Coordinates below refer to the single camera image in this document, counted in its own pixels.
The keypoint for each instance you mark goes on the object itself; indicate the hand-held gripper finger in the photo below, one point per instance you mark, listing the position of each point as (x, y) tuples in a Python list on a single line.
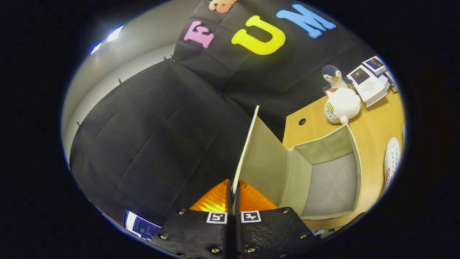
[(230, 201), (237, 205)]

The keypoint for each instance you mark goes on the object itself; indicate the beige fabric storage box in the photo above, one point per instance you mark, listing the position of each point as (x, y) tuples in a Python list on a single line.
[(262, 165)]

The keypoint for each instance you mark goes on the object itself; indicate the white canvas shoe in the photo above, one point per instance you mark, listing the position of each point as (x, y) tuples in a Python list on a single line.
[(391, 158)]

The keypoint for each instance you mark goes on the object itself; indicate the computer screen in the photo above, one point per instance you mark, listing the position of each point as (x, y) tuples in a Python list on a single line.
[(140, 226)]

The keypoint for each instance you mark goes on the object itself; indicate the white round plush toy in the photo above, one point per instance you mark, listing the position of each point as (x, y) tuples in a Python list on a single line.
[(341, 106)]

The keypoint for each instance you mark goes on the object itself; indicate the penguin plush toy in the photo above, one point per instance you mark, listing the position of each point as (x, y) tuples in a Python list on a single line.
[(334, 77)]

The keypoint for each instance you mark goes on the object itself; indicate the white book with portrait cover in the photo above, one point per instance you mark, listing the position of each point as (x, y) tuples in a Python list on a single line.
[(368, 84)]

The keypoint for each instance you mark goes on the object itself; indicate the plain white book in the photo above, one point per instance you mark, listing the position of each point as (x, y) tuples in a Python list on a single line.
[(383, 80)]

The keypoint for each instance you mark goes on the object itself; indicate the book with blue picture cover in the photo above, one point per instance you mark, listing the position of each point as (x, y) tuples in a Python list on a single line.
[(374, 64)]

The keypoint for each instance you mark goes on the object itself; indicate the book with teal cover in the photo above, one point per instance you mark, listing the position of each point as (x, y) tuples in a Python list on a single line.
[(393, 81)]

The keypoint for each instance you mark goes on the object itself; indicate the large ceiling light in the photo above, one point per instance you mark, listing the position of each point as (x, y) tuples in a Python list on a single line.
[(115, 33)]

